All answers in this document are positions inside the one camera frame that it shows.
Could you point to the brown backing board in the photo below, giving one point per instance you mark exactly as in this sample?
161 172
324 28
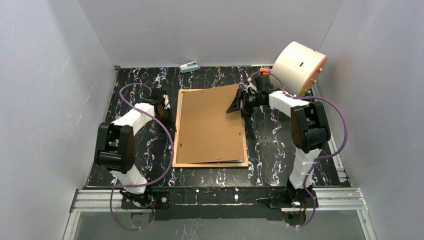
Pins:
210 126

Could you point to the white orange cylinder box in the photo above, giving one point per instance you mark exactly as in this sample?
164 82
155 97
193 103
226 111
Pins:
297 68

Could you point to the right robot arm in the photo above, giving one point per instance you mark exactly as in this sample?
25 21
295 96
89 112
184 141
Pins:
310 131

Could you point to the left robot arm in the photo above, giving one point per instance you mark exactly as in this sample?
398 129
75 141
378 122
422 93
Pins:
115 149

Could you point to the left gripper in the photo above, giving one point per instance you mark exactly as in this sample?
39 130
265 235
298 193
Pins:
166 110

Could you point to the teal white small device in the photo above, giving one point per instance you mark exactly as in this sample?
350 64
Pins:
189 67

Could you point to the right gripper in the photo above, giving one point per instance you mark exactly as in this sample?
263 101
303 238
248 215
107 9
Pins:
244 100

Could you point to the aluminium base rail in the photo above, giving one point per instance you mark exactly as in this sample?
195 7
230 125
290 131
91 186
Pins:
342 214

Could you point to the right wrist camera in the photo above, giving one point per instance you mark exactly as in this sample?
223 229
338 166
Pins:
249 86

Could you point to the wooden picture frame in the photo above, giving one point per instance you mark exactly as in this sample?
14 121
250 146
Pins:
210 129

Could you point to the orange clip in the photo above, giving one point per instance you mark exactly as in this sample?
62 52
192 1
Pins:
263 71

